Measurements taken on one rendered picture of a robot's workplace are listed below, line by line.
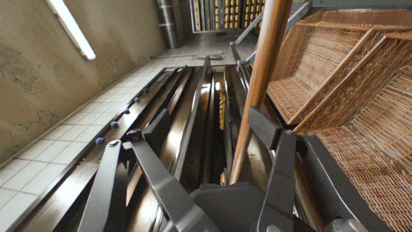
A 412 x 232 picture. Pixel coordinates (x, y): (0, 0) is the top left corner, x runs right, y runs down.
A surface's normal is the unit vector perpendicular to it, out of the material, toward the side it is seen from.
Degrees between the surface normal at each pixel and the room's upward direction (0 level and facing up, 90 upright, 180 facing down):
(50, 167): 90
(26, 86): 180
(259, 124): 9
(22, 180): 90
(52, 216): 90
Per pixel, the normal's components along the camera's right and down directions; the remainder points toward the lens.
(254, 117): -1.00, 0.04
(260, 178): -0.40, -0.70
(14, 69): 0.99, 0.00
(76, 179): -0.03, -0.75
